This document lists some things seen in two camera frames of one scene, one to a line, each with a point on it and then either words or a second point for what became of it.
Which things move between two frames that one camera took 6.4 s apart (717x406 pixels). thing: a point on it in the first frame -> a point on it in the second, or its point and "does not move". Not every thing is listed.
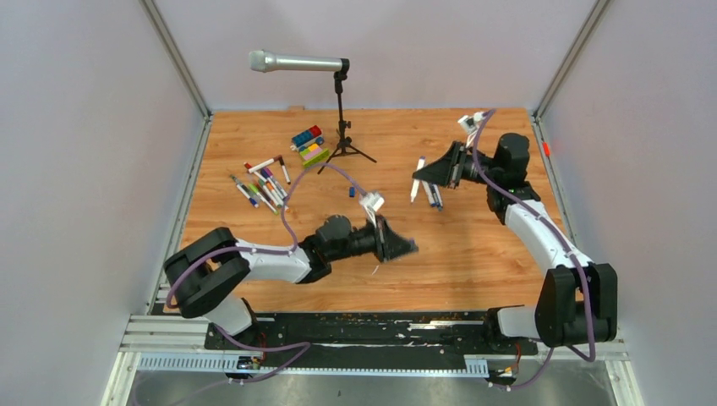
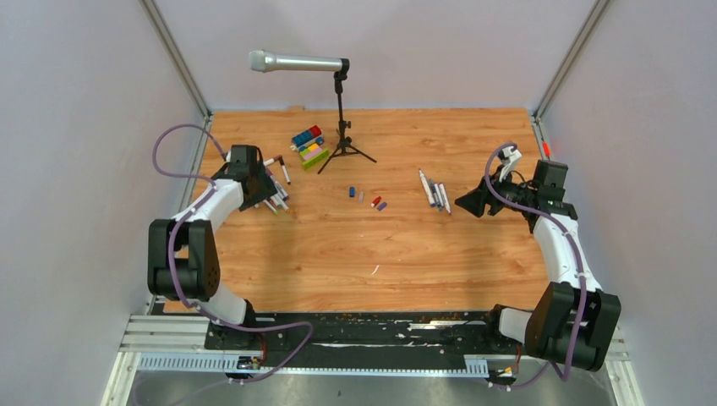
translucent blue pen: x=437 y=195 does not move
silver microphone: x=265 y=61 does not move
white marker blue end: x=429 y=191 does not move
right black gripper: x=445 y=170 -> x=474 y=201
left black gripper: x=389 y=244 -> x=267 y=188
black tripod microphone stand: x=345 y=145 does not move
